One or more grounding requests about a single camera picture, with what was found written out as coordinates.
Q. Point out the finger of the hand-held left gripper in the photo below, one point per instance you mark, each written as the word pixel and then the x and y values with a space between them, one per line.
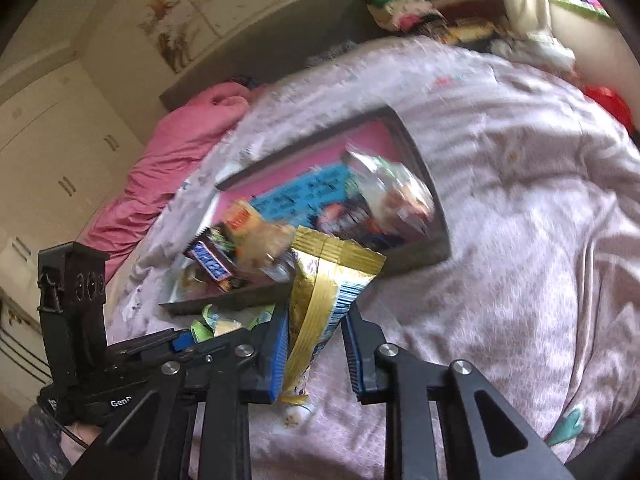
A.
pixel 207 360
pixel 182 341

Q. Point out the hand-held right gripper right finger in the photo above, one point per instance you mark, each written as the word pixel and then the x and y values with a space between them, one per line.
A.
pixel 356 360

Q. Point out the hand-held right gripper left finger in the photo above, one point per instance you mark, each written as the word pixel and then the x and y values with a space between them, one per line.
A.
pixel 276 360

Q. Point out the light green candy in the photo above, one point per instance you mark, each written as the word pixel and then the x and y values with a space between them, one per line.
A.
pixel 215 322

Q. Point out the brown chocolate bar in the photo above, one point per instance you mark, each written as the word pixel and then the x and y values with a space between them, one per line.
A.
pixel 210 260

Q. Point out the gold wafer packet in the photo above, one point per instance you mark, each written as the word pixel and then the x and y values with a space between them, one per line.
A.
pixel 320 270

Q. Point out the green pea packet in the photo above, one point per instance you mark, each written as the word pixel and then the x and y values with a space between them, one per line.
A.
pixel 222 237

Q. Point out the yellow pastry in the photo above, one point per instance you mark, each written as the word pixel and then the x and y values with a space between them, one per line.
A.
pixel 265 242

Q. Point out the dark box lid pink book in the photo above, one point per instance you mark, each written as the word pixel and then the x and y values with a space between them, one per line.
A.
pixel 415 257

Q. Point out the orange biscuit packet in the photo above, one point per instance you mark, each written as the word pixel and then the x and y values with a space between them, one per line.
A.
pixel 240 217

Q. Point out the blue cookie packet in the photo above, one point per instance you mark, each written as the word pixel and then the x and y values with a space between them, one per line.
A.
pixel 345 220

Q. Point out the small clear cake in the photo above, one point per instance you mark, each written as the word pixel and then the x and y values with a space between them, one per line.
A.
pixel 395 195

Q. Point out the pink duvet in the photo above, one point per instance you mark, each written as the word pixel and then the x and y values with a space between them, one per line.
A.
pixel 165 160

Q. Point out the cream wardrobe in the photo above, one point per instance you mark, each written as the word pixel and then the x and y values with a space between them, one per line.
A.
pixel 60 135

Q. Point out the printed mauve quilt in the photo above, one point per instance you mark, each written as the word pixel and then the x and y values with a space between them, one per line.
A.
pixel 525 210

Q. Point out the grey bed headboard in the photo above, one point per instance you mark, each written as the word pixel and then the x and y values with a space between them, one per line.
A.
pixel 280 45

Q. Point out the red plastic bag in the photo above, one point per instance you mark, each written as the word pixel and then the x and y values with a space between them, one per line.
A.
pixel 607 102

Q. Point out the white cloth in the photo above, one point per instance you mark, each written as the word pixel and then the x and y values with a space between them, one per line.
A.
pixel 540 50

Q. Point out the stack of folded clothes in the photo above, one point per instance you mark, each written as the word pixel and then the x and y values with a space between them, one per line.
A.
pixel 450 5

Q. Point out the tree wall painting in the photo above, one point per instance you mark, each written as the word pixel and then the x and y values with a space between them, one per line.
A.
pixel 200 15

